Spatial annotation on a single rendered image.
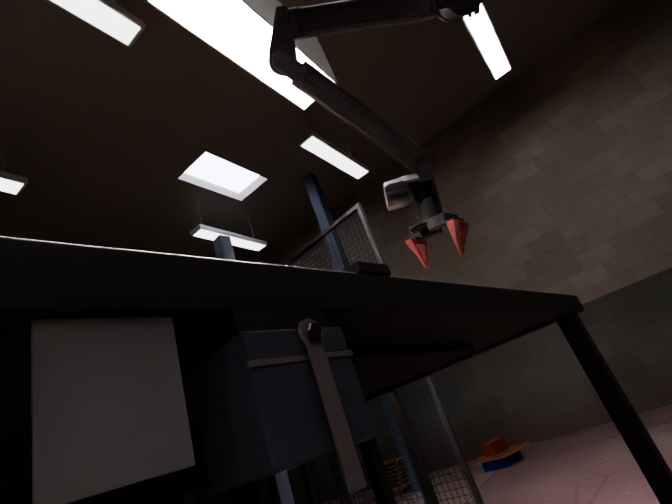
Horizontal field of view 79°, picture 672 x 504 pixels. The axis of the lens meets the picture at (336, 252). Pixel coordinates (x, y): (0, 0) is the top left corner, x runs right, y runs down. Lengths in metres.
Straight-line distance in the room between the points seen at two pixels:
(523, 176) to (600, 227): 1.15
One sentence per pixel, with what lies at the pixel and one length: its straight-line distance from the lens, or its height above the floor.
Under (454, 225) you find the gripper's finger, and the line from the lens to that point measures 0.94.
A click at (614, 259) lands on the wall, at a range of 5.77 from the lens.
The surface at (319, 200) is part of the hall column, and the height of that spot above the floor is 3.87.
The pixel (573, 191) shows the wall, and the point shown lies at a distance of 5.99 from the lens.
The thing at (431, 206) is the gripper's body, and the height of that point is 1.13.
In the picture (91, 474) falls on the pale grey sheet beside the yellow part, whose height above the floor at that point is 0.75.
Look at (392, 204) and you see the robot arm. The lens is 1.00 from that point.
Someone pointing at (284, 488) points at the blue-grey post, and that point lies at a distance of 2.87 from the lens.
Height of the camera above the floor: 0.72
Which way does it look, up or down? 24 degrees up
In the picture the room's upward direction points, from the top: 20 degrees counter-clockwise
